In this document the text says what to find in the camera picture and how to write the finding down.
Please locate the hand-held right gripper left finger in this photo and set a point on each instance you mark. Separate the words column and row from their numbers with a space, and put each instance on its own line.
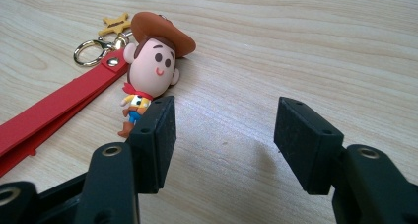
column 153, row 145

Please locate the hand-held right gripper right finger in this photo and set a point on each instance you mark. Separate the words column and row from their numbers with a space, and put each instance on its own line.
column 312, row 148

